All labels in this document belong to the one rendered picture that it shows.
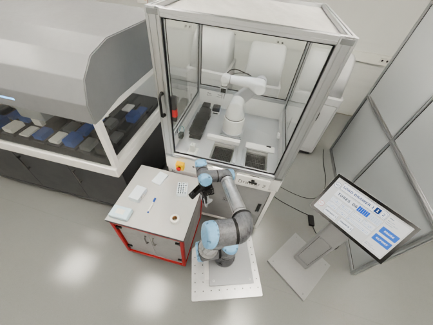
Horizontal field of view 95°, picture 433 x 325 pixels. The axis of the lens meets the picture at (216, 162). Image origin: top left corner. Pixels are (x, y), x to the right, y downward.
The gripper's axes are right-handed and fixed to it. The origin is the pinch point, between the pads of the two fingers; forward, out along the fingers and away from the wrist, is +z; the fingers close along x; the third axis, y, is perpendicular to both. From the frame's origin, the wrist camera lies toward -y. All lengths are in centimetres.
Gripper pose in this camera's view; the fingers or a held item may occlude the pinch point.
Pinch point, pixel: (204, 204)
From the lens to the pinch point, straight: 145.2
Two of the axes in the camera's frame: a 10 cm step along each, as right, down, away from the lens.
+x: -4.7, -4.1, 7.8
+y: 8.8, -3.1, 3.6
